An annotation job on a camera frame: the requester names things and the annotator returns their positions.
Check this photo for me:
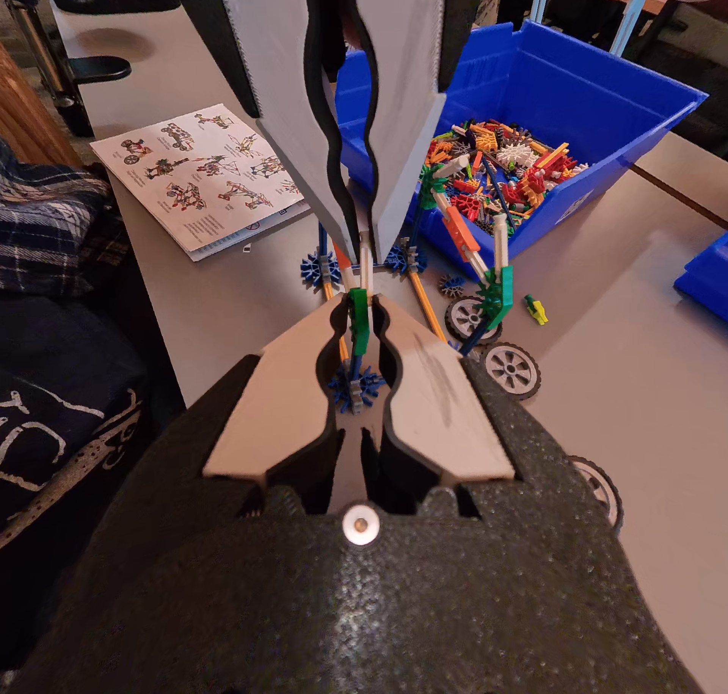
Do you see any plaid shirt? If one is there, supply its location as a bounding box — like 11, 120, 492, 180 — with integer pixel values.
0, 137, 115, 299

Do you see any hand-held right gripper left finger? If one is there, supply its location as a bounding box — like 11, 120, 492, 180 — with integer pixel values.
202, 295, 350, 484

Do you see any toy instruction booklet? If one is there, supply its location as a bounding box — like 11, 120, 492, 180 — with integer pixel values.
90, 104, 312, 262

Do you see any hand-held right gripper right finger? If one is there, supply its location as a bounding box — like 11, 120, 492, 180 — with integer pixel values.
372, 295, 517, 485

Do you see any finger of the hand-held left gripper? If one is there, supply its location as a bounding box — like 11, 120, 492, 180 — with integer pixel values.
350, 0, 450, 261
212, 0, 362, 265

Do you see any colourful toy rod model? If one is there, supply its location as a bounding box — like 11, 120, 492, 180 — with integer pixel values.
300, 156, 515, 416

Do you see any black office chair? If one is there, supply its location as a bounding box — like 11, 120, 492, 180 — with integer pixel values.
6, 0, 133, 137

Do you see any grey toy wheel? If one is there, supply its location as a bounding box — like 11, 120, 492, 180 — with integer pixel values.
569, 455, 623, 535
479, 341, 542, 402
445, 296, 504, 345

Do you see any large blue plastic bin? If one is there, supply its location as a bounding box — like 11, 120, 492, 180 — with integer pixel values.
334, 19, 709, 276

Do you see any pile of toy construction pieces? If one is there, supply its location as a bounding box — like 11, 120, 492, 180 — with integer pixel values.
424, 118, 589, 237

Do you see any dark printed cloth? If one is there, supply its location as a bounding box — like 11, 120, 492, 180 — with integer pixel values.
0, 290, 151, 553

